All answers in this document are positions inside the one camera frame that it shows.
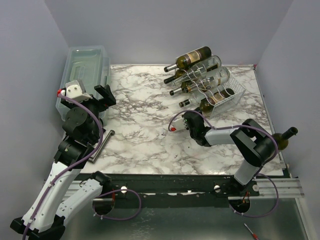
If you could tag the dark green front bottle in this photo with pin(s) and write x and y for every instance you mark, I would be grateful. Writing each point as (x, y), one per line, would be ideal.
(282, 139)

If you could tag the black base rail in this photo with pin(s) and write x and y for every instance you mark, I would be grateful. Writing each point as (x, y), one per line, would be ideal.
(178, 191)

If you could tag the green bottle silver foil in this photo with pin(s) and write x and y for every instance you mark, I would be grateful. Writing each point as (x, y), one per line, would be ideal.
(225, 102)

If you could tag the white wire wine rack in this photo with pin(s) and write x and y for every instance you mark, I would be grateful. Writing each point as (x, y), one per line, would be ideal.
(232, 83)

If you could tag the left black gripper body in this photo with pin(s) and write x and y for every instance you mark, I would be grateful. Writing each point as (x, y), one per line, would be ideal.
(97, 105)

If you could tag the small black metal stand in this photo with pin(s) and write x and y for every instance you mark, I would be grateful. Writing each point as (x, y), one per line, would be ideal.
(94, 158)

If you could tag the tall clear glass bottle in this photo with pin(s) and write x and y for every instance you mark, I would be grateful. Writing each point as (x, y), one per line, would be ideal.
(198, 70)

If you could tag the wine bottle on rack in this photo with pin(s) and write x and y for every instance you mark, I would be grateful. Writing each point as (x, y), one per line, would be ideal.
(187, 60)

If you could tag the red handled screwdriver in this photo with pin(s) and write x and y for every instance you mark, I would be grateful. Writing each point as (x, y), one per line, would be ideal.
(251, 232)

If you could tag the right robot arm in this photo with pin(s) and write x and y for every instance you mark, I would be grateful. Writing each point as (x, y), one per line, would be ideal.
(255, 144)

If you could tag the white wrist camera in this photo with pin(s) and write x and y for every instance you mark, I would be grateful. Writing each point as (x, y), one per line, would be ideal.
(75, 90)
(178, 125)

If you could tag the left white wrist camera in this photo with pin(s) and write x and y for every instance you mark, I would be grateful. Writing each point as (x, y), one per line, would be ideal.
(75, 90)

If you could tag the clear corked liquor bottle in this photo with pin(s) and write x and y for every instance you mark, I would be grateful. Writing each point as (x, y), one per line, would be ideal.
(209, 81)

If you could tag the clear bottle black cap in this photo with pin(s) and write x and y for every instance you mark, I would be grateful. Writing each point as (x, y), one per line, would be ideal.
(197, 98)

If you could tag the green bottle with cream label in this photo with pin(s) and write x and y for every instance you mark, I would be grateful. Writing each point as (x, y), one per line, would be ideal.
(181, 88)

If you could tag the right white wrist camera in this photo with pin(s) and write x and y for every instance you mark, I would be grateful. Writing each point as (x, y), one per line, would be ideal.
(178, 125)

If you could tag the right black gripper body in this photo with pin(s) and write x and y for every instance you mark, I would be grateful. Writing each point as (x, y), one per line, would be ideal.
(189, 120)

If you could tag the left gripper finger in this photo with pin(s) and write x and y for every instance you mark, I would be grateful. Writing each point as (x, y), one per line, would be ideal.
(102, 91)
(108, 100)

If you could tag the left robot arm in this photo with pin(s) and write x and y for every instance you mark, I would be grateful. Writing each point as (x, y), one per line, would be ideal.
(49, 215)

